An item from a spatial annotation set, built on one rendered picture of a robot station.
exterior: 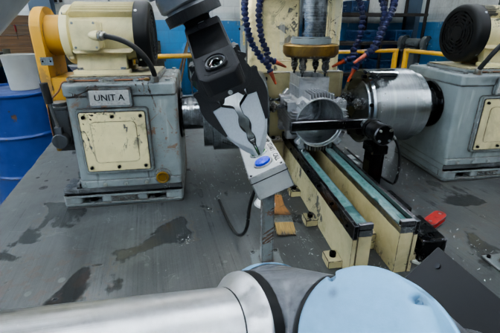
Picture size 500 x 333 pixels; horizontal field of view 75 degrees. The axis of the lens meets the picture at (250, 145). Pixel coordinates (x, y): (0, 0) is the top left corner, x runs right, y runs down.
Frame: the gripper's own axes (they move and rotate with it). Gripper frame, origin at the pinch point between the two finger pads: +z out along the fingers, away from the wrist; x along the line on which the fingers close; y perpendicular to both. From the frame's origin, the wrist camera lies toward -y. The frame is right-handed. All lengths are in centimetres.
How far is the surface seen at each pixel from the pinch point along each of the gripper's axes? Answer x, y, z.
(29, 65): 119, 210, -40
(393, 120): -43, 49, 32
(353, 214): -13.1, 14.8, 29.9
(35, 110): 124, 190, -13
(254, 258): 10.8, 17.4, 31.7
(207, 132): 11, 51, 10
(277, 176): -1.2, 8.4, 10.0
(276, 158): -2.5, 11.1, 8.1
